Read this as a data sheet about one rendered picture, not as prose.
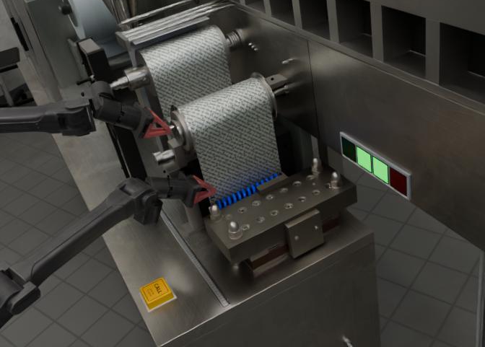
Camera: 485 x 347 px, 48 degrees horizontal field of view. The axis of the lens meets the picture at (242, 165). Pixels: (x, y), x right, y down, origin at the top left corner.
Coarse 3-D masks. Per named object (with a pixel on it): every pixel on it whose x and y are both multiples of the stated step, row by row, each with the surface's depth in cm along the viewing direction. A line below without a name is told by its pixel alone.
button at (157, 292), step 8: (160, 280) 147; (144, 288) 146; (152, 288) 145; (160, 288) 145; (168, 288) 144; (144, 296) 143; (152, 296) 143; (160, 296) 142; (168, 296) 143; (152, 304) 142
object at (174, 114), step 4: (260, 80) 150; (264, 88) 148; (268, 96) 148; (268, 100) 148; (272, 108) 150; (172, 112) 144; (176, 112) 143; (272, 112) 152; (172, 116) 146; (176, 116) 142; (180, 120) 141; (180, 124) 141; (184, 124) 141; (184, 128) 141; (184, 132) 141; (188, 136) 141; (188, 140) 142; (184, 144) 147; (188, 144) 143; (184, 148) 149; (188, 148) 144
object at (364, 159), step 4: (360, 152) 131; (364, 152) 130; (360, 156) 132; (364, 156) 130; (368, 156) 129; (360, 160) 133; (364, 160) 131; (368, 160) 130; (360, 164) 134; (364, 164) 132; (368, 164) 130; (368, 168) 131
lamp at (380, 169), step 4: (376, 160) 127; (376, 164) 127; (380, 164) 126; (384, 164) 124; (376, 168) 128; (380, 168) 126; (384, 168) 125; (376, 172) 129; (380, 172) 127; (384, 172) 126; (380, 176) 128; (384, 176) 126; (384, 180) 127
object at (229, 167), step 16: (272, 128) 152; (224, 144) 147; (240, 144) 149; (256, 144) 152; (272, 144) 155; (208, 160) 147; (224, 160) 149; (240, 160) 152; (256, 160) 154; (272, 160) 157; (208, 176) 149; (224, 176) 152; (240, 176) 154; (256, 176) 157; (208, 192) 151; (224, 192) 154; (240, 192) 157
